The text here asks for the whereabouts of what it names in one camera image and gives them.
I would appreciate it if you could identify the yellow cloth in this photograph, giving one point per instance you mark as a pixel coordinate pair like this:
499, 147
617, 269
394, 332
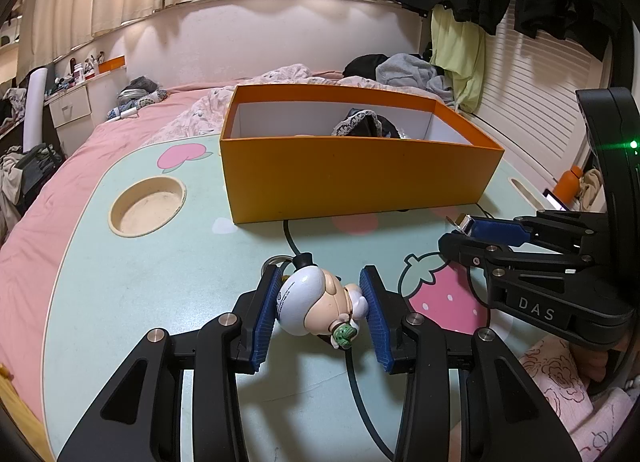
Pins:
17, 417

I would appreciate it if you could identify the black bag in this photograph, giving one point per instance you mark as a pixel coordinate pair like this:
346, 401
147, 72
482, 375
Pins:
42, 167

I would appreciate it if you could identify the wall shelf unit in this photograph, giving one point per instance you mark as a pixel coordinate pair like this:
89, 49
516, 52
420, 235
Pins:
10, 29

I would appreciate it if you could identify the yellow-green hanging garment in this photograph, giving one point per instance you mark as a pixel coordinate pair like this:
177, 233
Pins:
457, 57

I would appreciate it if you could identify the small silver metal object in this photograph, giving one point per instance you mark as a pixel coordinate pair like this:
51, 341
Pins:
464, 225

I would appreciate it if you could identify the orange bottle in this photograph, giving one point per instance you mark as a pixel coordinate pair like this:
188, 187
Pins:
569, 187

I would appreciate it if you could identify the orange cardboard box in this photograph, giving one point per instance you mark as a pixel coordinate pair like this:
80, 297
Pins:
350, 177

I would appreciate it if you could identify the pink bed sheet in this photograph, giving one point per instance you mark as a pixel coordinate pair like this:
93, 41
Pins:
45, 242

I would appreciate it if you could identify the person's right hand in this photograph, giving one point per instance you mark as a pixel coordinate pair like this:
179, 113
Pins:
589, 362

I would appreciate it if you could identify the smartphone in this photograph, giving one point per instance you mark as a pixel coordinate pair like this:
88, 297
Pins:
557, 201

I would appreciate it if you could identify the clutter of small bottles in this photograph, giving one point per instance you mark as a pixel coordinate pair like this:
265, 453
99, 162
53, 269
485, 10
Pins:
75, 72

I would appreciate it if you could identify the white drawer cabinet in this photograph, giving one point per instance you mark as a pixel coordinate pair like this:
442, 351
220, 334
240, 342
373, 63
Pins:
70, 109

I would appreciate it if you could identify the black garment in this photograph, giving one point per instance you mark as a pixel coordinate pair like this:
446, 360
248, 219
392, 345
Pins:
362, 66

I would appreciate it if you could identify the beige cloth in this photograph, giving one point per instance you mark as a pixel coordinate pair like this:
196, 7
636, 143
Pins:
592, 189

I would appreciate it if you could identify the white window shutter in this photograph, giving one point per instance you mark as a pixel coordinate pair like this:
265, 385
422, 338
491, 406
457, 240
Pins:
540, 92

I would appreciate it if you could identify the white-haired toy figurine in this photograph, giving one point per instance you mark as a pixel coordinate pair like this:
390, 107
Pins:
300, 297

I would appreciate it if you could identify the cream crumpled clothes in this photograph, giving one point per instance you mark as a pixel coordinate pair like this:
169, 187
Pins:
10, 187

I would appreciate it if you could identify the rose print pajama pants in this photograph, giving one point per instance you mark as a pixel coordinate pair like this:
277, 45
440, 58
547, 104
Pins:
550, 392

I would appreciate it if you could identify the blue patterned clothes pile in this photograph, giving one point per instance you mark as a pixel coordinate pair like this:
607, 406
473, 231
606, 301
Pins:
137, 99

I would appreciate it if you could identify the mixed clothes heap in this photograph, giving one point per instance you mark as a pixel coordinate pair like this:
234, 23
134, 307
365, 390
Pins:
12, 104

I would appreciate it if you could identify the black lace cloth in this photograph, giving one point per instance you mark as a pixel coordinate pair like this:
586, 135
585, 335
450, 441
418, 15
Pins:
367, 124

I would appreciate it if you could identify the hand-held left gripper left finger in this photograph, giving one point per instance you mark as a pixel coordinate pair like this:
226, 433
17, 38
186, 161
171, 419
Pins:
265, 322

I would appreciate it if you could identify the floral pink quilt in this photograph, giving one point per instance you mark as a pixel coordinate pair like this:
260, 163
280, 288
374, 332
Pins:
200, 114

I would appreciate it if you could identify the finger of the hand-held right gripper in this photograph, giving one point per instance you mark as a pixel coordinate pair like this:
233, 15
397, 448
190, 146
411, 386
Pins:
470, 249
500, 232

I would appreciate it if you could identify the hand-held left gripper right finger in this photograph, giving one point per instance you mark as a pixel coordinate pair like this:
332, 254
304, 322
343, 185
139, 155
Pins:
377, 322

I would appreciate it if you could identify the orange box lid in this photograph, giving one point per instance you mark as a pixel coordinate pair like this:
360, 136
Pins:
110, 65

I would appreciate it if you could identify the grey garment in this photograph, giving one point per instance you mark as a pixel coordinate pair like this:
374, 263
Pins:
407, 69

